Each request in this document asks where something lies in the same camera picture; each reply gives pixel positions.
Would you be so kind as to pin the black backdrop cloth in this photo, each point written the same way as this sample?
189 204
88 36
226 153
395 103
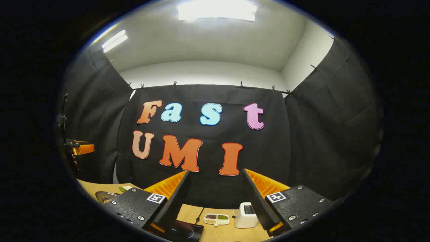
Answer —
319 134

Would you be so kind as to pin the row of small cloth clips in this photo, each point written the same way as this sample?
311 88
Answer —
174 83

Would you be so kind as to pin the sandwich on white plate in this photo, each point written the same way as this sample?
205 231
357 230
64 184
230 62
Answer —
126 188

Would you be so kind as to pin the stainless steel pot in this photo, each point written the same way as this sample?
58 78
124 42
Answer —
105 196

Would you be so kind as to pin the white toaster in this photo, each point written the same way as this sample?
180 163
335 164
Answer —
245 218

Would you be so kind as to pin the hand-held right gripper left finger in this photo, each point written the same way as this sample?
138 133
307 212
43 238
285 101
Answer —
174 201

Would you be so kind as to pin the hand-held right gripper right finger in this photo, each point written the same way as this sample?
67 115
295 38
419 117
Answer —
258 201

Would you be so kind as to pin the large ceiling light panel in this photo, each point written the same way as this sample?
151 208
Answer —
216 10

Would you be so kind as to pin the white divided bean dish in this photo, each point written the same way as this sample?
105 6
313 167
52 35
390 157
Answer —
216 219

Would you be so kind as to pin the narrow ceiling light panel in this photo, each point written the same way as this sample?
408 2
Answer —
115 40

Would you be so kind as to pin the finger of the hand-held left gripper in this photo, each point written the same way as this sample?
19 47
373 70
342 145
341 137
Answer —
84 149

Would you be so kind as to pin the black induction cooktop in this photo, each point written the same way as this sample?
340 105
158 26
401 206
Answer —
183 232

